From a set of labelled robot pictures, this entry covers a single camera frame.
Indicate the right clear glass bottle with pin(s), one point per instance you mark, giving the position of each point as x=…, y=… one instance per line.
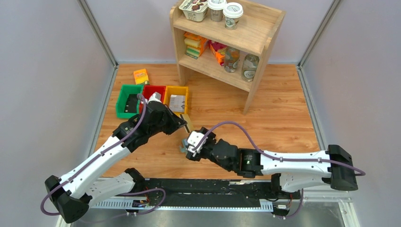
x=249, y=67

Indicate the white packet in yellow bin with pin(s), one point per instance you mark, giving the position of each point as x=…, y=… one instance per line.
x=177, y=103

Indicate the left coffee cup white lid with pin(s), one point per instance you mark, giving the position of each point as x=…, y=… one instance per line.
x=216, y=9

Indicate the black item in green bin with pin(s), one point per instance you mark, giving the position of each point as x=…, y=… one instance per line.
x=132, y=104

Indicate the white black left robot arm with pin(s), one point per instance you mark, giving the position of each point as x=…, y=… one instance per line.
x=76, y=191

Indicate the coffee cup white lid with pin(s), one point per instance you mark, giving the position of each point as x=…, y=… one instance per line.
x=216, y=9
x=232, y=12

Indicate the stack of sponges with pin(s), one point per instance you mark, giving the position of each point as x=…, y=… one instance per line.
x=195, y=44

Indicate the green plastic bin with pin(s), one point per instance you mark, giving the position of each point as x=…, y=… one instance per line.
x=126, y=89

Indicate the teal card holder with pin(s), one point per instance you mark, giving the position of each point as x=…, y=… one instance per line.
x=183, y=147

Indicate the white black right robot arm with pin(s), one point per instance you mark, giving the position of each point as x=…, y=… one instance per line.
x=290, y=172

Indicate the left clear glass bottle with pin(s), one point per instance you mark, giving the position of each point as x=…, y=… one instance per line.
x=231, y=60

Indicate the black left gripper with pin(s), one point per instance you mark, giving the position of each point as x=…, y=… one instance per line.
x=177, y=121

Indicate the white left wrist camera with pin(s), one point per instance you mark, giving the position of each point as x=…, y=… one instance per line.
x=155, y=97

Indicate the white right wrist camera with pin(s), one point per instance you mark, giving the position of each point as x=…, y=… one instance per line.
x=195, y=142

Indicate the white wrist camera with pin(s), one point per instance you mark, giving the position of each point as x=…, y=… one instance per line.
x=155, y=97
x=195, y=142

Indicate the wooden shelf unit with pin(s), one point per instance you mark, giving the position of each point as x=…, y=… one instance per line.
x=256, y=34

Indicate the orange yellow snack box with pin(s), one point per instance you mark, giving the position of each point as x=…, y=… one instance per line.
x=141, y=77

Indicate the red plastic bin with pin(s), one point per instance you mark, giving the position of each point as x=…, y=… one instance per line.
x=150, y=90

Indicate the tan credit card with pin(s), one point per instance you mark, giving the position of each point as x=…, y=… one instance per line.
x=189, y=126

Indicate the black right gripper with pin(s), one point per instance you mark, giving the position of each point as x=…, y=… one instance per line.
x=189, y=152

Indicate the orange red snack box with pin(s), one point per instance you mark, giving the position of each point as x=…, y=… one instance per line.
x=218, y=50

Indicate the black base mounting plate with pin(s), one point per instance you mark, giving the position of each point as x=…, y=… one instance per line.
x=215, y=194

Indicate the clear glass bottle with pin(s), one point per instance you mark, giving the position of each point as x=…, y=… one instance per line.
x=231, y=60
x=249, y=67

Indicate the aluminium frame rail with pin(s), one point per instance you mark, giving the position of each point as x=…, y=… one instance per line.
x=129, y=203

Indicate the right coffee cup white lid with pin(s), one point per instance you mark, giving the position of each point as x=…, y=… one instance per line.
x=232, y=12

